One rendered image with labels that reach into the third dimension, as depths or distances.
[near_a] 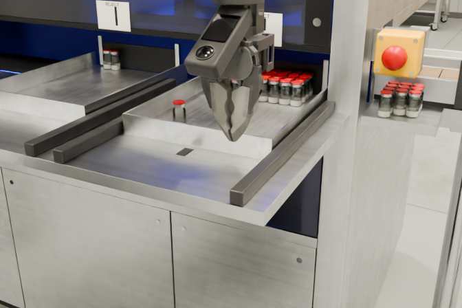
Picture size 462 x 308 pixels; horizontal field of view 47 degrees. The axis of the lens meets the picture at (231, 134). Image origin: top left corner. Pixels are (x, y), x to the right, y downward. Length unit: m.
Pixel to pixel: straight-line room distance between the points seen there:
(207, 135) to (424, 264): 1.52
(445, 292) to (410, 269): 0.87
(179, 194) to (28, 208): 0.94
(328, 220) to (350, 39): 0.36
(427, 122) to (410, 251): 1.32
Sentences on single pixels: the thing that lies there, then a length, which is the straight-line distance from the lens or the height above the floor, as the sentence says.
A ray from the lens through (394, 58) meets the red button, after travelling 0.92.
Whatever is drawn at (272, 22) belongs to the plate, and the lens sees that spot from 1.00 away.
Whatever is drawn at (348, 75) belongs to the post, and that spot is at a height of 0.95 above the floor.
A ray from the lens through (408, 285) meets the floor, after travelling 2.08.
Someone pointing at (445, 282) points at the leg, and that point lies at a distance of 1.28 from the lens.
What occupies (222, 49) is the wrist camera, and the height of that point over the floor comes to 1.06.
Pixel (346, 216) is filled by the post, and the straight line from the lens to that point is 1.08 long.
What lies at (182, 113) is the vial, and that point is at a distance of 0.88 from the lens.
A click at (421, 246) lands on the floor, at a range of 2.32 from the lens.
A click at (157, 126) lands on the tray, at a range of 0.85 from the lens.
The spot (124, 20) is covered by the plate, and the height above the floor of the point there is 1.01.
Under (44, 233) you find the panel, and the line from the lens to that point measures 1.59.
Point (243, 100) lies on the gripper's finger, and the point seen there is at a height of 0.97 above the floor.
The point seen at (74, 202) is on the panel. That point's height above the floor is 0.53.
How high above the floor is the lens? 1.20
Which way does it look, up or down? 21 degrees down
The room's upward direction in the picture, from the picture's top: straight up
